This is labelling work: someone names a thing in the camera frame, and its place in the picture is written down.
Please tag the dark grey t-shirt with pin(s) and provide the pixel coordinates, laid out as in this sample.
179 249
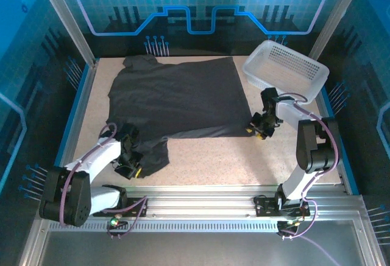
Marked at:
182 95

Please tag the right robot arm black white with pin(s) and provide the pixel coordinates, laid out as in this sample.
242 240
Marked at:
317 150

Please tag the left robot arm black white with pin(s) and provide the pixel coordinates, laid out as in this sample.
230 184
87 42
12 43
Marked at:
73 199

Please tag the white plastic basket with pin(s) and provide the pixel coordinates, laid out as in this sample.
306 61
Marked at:
286 62

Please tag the grey metal bench panel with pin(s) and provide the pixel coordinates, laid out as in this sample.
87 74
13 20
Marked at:
198 250

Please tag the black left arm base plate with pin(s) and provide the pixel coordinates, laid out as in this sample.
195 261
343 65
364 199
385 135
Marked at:
134 209

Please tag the aluminium mounting rail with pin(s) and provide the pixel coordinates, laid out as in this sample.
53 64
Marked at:
198 202

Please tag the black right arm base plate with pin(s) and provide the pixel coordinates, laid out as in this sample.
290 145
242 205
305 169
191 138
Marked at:
265 206

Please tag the aluminium frame post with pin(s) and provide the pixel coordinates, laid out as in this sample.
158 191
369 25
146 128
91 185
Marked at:
335 16
67 19

